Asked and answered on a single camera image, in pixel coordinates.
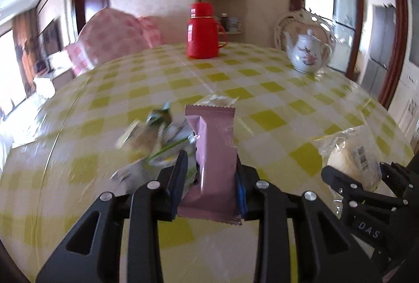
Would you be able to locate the olive yellow snack packet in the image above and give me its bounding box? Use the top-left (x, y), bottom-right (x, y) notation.
top-left (114, 119), bottom-right (158, 153)

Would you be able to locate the brown curtain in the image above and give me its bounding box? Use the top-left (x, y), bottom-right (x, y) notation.
top-left (13, 10), bottom-right (40, 97)

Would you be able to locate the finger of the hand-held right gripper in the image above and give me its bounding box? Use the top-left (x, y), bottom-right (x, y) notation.
top-left (380, 161), bottom-right (416, 192)
top-left (321, 166), bottom-right (410, 210)

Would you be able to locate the silver green snack packet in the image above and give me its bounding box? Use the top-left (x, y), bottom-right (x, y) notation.
top-left (111, 160), bottom-right (164, 187)

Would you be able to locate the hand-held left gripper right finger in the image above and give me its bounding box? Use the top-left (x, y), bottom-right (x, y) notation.
top-left (235, 155), bottom-right (383, 283)

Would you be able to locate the clear bread packet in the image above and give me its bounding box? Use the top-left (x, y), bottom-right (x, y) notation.
top-left (317, 126), bottom-right (388, 192)

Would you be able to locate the flat screen television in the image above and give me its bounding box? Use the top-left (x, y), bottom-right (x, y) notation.
top-left (39, 19), bottom-right (64, 72)

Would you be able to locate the green white snack packet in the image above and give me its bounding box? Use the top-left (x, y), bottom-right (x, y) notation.
top-left (147, 121), bottom-right (197, 169)

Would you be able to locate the white floral teapot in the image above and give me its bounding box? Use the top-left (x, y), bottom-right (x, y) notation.
top-left (284, 28), bottom-right (333, 74)

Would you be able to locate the red thermos jug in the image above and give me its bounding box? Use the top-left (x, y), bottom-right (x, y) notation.
top-left (186, 2), bottom-right (229, 59)

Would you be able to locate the pink snack packet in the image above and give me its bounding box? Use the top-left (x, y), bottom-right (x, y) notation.
top-left (177, 104), bottom-right (243, 226)

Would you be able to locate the pink checked cloth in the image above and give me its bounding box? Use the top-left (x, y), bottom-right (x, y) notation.
top-left (64, 7), bottom-right (162, 77)

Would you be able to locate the dark green snack packet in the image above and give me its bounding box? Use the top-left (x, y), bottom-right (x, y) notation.
top-left (146, 102), bottom-right (173, 126)

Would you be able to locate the yellow checked tablecloth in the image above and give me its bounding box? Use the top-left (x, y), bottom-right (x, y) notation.
top-left (0, 42), bottom-right (415, 283)

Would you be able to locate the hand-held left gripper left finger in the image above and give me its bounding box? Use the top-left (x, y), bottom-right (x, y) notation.
top-left (36, 149), bottom-right (189, 283)

